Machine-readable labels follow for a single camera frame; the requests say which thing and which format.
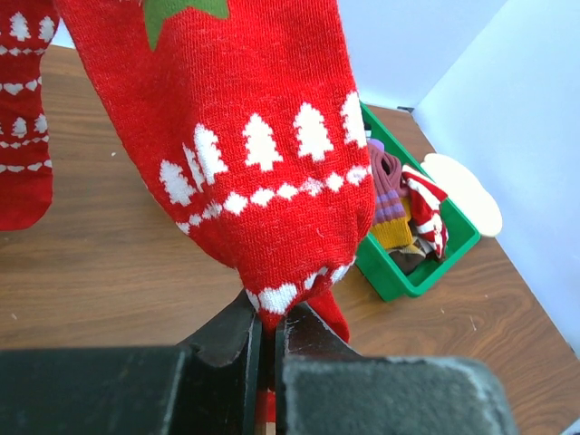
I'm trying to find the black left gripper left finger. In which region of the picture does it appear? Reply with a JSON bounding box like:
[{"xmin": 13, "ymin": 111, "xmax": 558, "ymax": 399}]
[{"xmin": 1, "ymin": 295, "xmax": 262, "ymax": 434}]

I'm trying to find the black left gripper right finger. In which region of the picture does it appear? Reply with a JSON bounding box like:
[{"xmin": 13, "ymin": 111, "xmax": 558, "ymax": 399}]
[{"xmin": 275, "ymin": 304, "xmax": 518, "ymax": 435}]

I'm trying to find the green plastic tray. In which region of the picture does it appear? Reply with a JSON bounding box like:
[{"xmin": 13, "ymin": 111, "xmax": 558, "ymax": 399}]
[{"xmin": 356, "ymin": 105, "xmax": 480, "ymax": 302}]

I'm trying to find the cream divided plate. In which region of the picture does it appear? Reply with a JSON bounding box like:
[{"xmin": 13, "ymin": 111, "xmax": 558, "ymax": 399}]
[{"xmin": 420, "ymin": 153, "xmax": 503, "ymax": 238}]

